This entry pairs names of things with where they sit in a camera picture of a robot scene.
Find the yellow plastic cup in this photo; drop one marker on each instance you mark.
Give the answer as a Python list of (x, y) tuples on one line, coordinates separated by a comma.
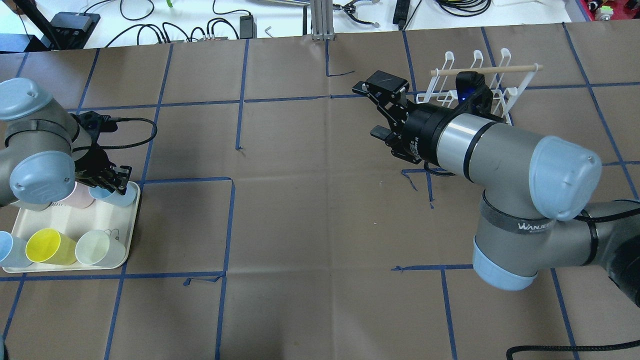
[(50, 246)]

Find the white wire cup rack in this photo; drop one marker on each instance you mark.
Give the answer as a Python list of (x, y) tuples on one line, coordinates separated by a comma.
[(448, 84)]

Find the wooden rack dowel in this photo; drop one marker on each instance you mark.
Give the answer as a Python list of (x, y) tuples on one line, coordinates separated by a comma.
[(489, 70)]

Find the grey plastic cup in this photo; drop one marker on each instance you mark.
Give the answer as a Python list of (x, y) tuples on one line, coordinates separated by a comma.
[(35, 207)]

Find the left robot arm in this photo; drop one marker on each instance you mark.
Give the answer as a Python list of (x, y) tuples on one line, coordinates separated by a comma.
[(47, 150)]

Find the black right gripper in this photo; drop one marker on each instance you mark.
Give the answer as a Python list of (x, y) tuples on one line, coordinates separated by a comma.
[(423, 134)]

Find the aluminium frame post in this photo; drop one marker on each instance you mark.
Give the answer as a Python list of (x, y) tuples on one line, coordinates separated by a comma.
[(322, 26)]

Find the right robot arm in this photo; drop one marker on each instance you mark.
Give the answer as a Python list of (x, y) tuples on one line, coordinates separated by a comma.
[(535, 211)]

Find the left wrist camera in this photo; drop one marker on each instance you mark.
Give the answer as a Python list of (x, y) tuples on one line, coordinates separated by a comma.
[(95, 124)]

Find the light blue plastic cup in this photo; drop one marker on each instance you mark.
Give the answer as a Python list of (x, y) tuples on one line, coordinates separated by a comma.
[(115, 198)]

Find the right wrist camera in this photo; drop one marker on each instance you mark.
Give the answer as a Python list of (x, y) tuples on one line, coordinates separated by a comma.
[(474, 96)]

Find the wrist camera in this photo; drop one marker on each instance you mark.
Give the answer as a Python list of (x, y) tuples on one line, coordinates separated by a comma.
[(95, 124), (474, 96)]

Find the pale cream plastic cup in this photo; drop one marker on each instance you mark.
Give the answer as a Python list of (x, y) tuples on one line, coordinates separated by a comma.
[(101, 248)]

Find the pink plastic cup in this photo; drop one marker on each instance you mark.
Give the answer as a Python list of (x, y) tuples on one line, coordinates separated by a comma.
[(80, 197)]

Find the black power adapter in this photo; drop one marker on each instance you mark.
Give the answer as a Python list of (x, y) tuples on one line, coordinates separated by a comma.
[(247, 28)]

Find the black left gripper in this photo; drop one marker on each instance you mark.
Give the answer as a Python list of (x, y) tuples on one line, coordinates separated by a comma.
[(93, 166)]

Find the cream plastic tray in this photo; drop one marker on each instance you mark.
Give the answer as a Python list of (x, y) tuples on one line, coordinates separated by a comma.
[(114, 221)]

